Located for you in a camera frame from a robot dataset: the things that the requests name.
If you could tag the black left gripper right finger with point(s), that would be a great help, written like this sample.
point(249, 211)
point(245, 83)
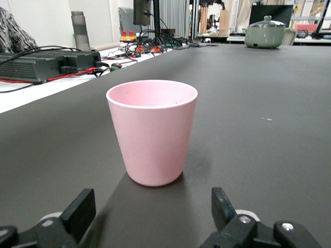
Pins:
point(223, 211)

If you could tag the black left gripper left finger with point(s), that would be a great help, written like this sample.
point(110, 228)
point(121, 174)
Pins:
point(77, 214)

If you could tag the pink plastic cup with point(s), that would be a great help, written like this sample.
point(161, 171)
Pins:
point(152, 139)

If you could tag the dark grey table mat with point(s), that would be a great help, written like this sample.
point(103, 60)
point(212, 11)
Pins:
point(258, 155)

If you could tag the green terminal connector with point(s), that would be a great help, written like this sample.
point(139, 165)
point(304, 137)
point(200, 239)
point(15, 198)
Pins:
point(115, 67)

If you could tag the black power supply box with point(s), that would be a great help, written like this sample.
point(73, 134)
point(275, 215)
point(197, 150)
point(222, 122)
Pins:
point(31, 65)

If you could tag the sage green cooking pot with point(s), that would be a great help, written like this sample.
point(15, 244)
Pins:
point(263, 37)

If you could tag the yellow box with red buttons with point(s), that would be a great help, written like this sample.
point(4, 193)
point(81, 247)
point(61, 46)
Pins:
point(128, 38)

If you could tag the grey cylindrical roll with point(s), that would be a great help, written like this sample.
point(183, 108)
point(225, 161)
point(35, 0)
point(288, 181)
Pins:
point(80, 31)

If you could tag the brown cardboard box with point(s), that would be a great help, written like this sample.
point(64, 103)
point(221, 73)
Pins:
point(224, 23)

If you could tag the person in patterned clothing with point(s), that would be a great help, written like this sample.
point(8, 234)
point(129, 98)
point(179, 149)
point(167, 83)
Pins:
point(15, 33)

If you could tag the glass pot lid steel rim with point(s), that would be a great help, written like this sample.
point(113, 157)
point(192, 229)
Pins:
point(267, 23)

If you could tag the black monitor screen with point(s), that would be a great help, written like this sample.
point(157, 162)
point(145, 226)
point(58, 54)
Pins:
point(258, 15)

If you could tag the grey ribbed metal panel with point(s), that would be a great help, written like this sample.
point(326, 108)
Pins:
point(174, 15)

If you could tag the black monitor stand pole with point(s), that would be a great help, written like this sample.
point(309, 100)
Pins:
point(156, 15)

